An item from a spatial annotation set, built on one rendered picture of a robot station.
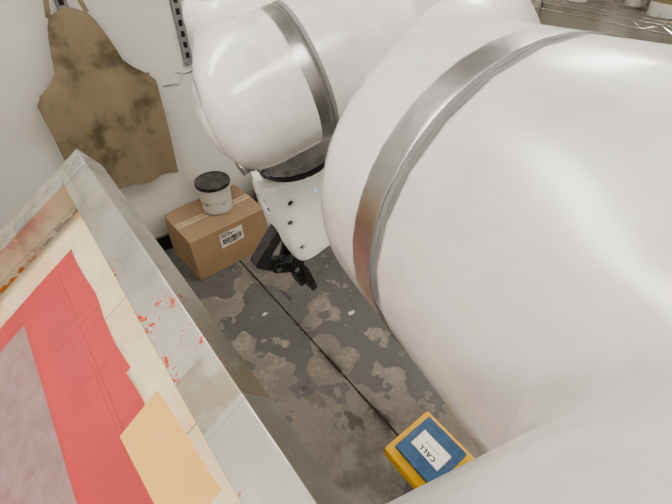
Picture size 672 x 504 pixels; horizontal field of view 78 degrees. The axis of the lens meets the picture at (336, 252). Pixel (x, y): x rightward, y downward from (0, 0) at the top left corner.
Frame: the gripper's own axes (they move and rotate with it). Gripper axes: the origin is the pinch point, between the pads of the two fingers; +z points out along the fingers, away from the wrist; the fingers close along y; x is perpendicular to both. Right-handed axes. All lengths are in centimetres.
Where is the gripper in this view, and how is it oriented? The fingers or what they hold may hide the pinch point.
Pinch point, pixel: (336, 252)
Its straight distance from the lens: 47.6
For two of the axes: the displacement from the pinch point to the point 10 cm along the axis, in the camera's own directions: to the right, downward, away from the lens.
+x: -6.2, -5.3, 5.8
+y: 7.5, -6.2, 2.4
